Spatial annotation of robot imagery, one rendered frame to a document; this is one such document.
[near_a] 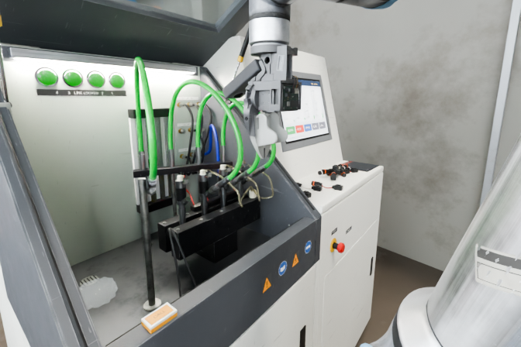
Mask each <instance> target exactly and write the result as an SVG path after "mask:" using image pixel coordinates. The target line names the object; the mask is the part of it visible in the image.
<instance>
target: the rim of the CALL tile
mask: <svg viewBox="0 0 521 347"><path fill-rule="evenodd" d="M166 304H167V305H168V306H169V307H171V308H172V309H173V311H172V312H171V313H169V314H167V315H166V316H164V317H163V318H162V319H160V320H159V321H157V322H156V323H154V324H153V325H151V324H150V323H148V322H147V321H146V320H145V319H144V318H146V317H148V316H149V315H151V314H153V313H154V312H155V311H157V310H159V309H160V308H162V307H163V306H164V305H166ZM166 304H164V305H162V306H161V307H159V308H158V309H156V310H155V311H153V312H151V313H150V314H148V315H147V316H145V317H144V318H142V319H141V321H142V322H143V323H144V324H145V325H146V326H147V327H148V328H149V329H150V330H152V329H153V328H155V327H157V326H158V325H159V324H160V323H162V322H163V321H165V320H167V319H168V318H169V317H170V316H172V315H173V314H175V313H177V310H176V309H175V308H174V307H172V306H171V305H170V304H169V303H168V302H167V303H166Z"/></svg>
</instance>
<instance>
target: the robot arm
mask: <svg viewBox="0 0 521 347"><path fill-rule="evenodd" d="M296 1H297V0H249V19H250V21H249V44H250V46H251V48H250V55H251V56H253V57H259V59H254V60H253V61H252V62H251V63H250V64H249V65H248V66H246V67H245V68H244V69H243V70H242V71H241V72H240V73H239V74H238V75H236V76H235V77H234V79H232V80H231V82H229V83H228V84H227V85H226V86H225V87H224V88H223V94H224V96H225V98H226V99H229V98H242V97H243V96H244V95H245V99H244V100H243V101H244V107H243V119H244V122H245V126H246V128H247V133H248V136H249V137H250V139H251V142H252V143H253V145H254V148H255V150H256V151H257V154H258V155H259V157H260V158H261V159H265V158H266V157H267V155H268V152H269V150H270V147H271V144H274V143H281V142H284V141H286V140H287V138H288V132H287V131H286V130H285V129H283V128H282V127H280V124H279V115H278V112H292V111H298V110H301V99H302V82H298V78H297V77H296V76H293V75H292V58H293V57H294V56H298V48H297V47H293V48H291V47H290V46H289V44H290V18H291V4H292V3H294V2H296ZM321 1H326V2H335V3H340V4H346V5H355V6H360V7H362V8H364V9H386V8H388V7H390V6H392V4H394V3H395V2H397V1H398V0H321ZM292 77H294V79H292ZM295 77H296V78H297V80H296V79H295ZM298 95H299V96H298ZM260 111H262V112H264V113H265V114H264V113H261V114H258V113H259V112H260ZM360 347H521V133H520V135H519V138H518V139H517V140H516V143H515V145H514V147H513V148H512V150H511V152H510V154H509V155H508V157H507V159H506V161H505V162H504V164H503V166H502V169H501V170H500V171H499V174H498V176H497V177H496V179H495V181H494V183H493V184H492V186H491V188H490V190H489V191H488V193H487V195H486V197H485V199H484V200H483V202H482V204H481V206H480V208H479V209H478V211H477V213H476V215H475V217H474V218H473V220H472V222H471V224H470V225H469V227H468V230H467V231H466V232H465V234H464V237H463V239H462V240H461V242H460V244H459V246H458V247H457V249H456V251H455V252H454V254H453V256H452V258H451V259H450V262H449V263H448V265H447V267H446V269H445V270H444V272H443V274H442V276H441V278H440V279H439V281H438V283H437V285H436V286H435V287H424V288H420V289H418V290H414V291H413V292H412V293H410V294H409V295H408V296H407V297H406V298H405V299H404V300H403V301H402V303H401V304H400V306H399V309H398V310H397V312H396V314H395V316H394V318H393V320H392V323H391V324H390V326H389V328H388V330H387V332H386V333H385V334H384V335H383V336H382V337H381V338H380V339H379V340H377V341H376V342H372V343H371V344H367V343H364V344H362V345H361V346H360Z"/></svg>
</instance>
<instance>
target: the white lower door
mask: <svg viewBox="0 0 521 347"><path fill-rule="evenodd" d="M315 275H316V265H313V266H312V267H311V268H310V269H309V270H308V271H307V272H306V273H305V274H304V275H303V276H302V277H301V278H300V279H299V280H298V281H297V282H296V283H295V284H294V285H293V286H292V287H291V288H289V289H288V290H287V291H286V292H285V293H284V294H283V295H282V296H281V297H280V298H279V299H278V300H277V301H276V302H275V303H274V304H273V305H272V306H271V307H270V308H269V309H268V310H267V311H265V312H264V313H263V314H262V315H261V316H260V317H259V318H258V319H257V320H256V321H255V322H254V323H253V324H252V325H251V326H250V327H249V328H248V329H247V330H246V331H245V332H244V333H243V334H242V335H241V336H240V337H239V338H238V339H237V340H236V341H235V342H234V343H233V344H232V345H231V346H230V347H312V330H313V312H314V293H315Z"/></svg>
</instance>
